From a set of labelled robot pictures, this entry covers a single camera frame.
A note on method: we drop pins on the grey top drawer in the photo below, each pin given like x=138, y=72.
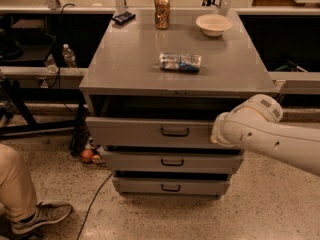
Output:
x=157, y=133

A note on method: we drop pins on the grey drawer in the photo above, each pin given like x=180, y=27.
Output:
x=170, y=186
x=157, y=133
x=173, y=162

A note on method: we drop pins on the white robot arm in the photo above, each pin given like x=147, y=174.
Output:
x=255, y=126

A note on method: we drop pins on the grey metal drawer cabinet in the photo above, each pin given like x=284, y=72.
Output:
x=124, y=79

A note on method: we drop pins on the grey middle drawer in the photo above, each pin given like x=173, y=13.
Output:
x=173, y=162

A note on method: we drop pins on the grey bottom drawer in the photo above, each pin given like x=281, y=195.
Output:
x=170, y=186

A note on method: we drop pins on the crushed plastic water bottle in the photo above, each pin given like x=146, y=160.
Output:
x=187, y=63

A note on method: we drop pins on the red apple on floor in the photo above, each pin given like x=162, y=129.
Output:
x=87, y=155

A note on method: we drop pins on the black snack packet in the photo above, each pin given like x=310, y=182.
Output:
x=123, y=18

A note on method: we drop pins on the white paper bowl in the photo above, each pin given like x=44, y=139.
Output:
x=213, y=25

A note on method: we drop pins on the clear plastic water bottle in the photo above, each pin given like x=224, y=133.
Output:
x=69, y=56

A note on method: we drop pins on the gold soda can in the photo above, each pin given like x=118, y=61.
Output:
x=162, y=13

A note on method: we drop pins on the grey sneaker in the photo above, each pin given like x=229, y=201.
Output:
x=46, y=214

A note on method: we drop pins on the person's leg in khaki trousers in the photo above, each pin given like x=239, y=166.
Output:
x=17, y=192

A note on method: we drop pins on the black metal stand frame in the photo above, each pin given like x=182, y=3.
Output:
x=10, y=94

